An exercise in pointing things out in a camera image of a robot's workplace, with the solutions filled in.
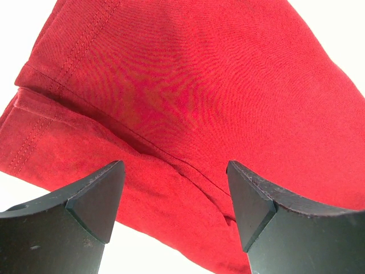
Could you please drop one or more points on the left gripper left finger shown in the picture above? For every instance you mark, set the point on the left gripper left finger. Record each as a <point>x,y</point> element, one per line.
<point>66,230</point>

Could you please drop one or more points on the dark red t shirt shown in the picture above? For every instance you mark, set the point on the dark red t shirt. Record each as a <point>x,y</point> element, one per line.
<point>176,90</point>

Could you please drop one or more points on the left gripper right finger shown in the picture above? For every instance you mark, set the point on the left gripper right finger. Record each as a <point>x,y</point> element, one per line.
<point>282,232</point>

